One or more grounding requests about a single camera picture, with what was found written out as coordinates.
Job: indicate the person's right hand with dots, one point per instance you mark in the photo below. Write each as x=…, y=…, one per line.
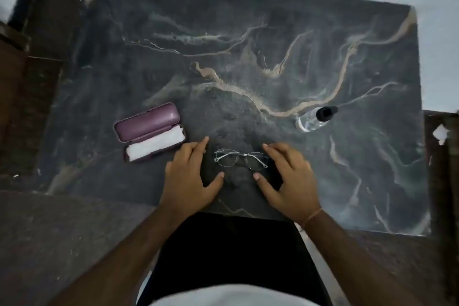
x=296, y=191

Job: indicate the person's left hand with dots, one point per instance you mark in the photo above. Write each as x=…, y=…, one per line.
x=184, y=184

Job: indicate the metal-framed eyeglasses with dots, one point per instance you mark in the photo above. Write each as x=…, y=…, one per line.
x=225, y=158

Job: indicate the white cleaning cloth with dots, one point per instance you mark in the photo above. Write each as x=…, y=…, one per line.
x=154, y=144

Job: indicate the purple glasses case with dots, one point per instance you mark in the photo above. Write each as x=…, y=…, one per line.
x=147, y=123

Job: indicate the clear spray bottle black cap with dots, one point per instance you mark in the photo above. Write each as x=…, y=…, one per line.
x=312, y=121

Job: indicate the person's left forearm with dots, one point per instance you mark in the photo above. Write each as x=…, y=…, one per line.
x=125, y=259

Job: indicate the person's right forearm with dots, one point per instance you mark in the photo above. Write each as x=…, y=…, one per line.
x=351, y=266

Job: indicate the person's black trousers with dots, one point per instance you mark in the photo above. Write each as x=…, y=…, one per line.
x=233, y=248

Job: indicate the person's white shirt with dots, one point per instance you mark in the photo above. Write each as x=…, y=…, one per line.
x=233, y=296

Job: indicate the orange thread wristband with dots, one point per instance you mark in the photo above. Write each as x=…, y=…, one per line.
x=311, y=218

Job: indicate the brown wooden door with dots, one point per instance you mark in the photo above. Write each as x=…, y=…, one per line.
x=10, y=76

